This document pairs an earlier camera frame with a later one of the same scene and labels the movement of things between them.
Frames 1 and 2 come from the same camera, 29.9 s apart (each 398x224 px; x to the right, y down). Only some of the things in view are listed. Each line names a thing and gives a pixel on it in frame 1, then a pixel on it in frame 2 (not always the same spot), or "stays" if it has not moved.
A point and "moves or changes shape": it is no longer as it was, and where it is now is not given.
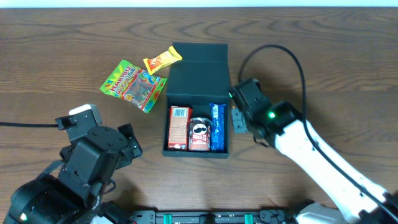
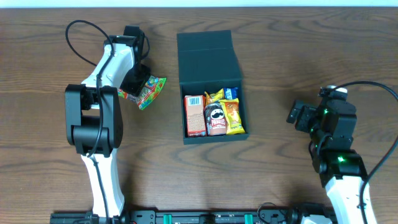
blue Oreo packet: (217, 114) moves or changes shape
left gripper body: (132, 144) -> (135, 83)
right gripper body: (240, 125) -> (308, 119)
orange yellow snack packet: (158, 62) -> (234, 124)
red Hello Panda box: (178, 127) -> (194, 116)
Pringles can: (199, 134) -> (215, 119)
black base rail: (209, 216) stays
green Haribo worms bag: (134, 86) stays
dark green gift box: (198, 77) moves or changes shape
